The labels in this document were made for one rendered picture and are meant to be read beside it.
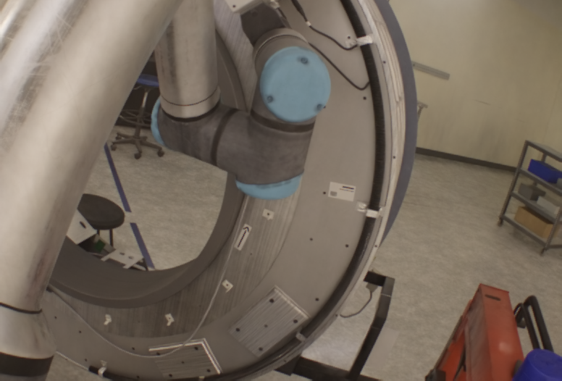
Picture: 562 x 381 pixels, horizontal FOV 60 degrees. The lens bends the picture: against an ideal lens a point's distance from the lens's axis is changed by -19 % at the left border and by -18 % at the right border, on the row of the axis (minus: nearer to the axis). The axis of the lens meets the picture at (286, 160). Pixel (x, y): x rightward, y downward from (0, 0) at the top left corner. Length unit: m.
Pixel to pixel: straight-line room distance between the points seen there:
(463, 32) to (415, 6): 1.08
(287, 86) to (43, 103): 0.50
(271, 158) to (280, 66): 0.13
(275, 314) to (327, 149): 0.38
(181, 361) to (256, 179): 0.71
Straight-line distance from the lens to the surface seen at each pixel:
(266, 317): 1.25
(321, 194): 1.13
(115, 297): 1.37
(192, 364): 1.40
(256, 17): 0.89
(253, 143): 0.80
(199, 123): 0.82
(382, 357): 1.69
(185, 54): 0.73
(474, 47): 8.99
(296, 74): 0.74
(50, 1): 0.31
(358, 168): 1.11
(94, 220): 2.63
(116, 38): 0.31
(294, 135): 0.78
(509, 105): 9.95
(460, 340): 1.71
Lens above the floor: 1.55
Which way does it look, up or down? 15 degrees down
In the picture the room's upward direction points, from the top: 16 degrees clockwise
